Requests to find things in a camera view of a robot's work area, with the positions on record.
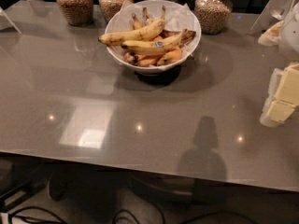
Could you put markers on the glass jar of grains left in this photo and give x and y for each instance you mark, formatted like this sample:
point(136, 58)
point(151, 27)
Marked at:
point(76, 12)

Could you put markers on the glass jar of grains right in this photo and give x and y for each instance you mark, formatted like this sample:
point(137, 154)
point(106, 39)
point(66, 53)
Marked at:
point(213, 14)

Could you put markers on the yellow banana with sticker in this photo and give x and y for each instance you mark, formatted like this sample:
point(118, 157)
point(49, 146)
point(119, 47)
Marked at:
point(150, 48)

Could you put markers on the brown overripe banana back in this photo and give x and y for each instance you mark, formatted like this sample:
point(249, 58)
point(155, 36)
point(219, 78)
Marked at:
point(187, 37)

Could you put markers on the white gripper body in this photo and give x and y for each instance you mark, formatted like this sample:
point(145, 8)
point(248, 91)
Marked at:
point(290, 36)

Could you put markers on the small orange banana left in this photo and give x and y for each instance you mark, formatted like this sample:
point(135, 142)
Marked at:
point(146, 61)

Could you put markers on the white bowl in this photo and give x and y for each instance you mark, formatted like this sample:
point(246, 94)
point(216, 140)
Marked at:
point(153, 70)

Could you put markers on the small orange banana right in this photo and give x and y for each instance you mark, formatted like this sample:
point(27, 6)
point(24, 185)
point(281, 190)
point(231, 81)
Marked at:
point(170, 57)

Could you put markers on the glass jar of grains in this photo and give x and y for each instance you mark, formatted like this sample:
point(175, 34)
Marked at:
point(76, 12)
point(112, 0)
point(213, 14)

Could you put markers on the long upper yellow banana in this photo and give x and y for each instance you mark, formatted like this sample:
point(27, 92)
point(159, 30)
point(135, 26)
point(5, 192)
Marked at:
point(145, 33)

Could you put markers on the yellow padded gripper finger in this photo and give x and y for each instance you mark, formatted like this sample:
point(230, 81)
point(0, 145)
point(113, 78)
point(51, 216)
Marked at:
point(271, 36)
point(283, 96)

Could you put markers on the small orange banana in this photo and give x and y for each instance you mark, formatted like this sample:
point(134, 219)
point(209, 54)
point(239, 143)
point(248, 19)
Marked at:
point(146, 61)
point(170, 57)

